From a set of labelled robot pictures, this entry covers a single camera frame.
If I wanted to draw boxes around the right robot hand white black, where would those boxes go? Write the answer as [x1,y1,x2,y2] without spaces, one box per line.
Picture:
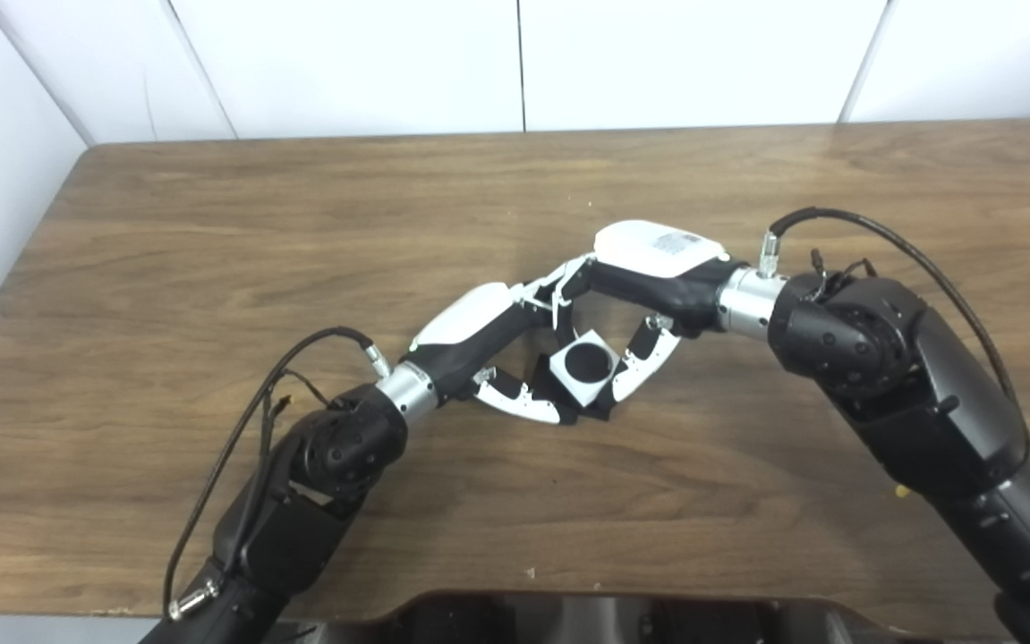
[558,220,745,406]

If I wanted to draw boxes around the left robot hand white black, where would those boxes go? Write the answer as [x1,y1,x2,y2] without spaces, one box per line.
[407,265,575,426]

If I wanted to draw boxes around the white square piece with hole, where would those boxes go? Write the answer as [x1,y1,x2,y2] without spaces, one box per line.
[549,328,626,405]

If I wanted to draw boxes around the black peg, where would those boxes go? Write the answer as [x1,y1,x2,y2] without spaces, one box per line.
[528,343,616,428]

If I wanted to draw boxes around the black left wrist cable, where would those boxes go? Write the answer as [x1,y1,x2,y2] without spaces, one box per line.
[162,326,393,621]

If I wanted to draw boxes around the thin right wrist wires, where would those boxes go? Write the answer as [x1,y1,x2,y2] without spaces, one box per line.
[810,249,878,301]

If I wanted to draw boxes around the thin wrist wires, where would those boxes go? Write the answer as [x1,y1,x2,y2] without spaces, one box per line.
[810,249,878,301]
[260,369,336,448]

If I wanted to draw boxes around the thin left wrist wires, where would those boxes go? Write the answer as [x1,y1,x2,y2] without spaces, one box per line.
[260,369,336,448]

